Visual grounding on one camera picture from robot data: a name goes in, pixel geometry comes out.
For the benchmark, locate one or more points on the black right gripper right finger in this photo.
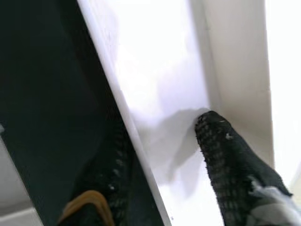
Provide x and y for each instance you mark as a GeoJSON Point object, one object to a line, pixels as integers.
{"type": "Point", "coordinates": [230, 164]}

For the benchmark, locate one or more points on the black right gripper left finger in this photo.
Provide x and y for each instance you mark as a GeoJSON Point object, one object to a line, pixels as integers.
{"type": "Point", "coordinates": [117, 176]}

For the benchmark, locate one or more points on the white plastic table top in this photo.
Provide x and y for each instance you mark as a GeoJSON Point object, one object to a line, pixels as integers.
{"type": "Point", "coordinates": [164, 70]}

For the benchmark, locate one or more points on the yellow rubber band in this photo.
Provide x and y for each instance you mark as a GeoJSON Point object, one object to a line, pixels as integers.
{"type": "Point", "coordinates": [94, 195]}

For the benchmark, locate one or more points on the black tablecloth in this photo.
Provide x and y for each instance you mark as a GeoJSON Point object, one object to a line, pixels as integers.
{"type": "Point", "coordinates": [47, 94]}

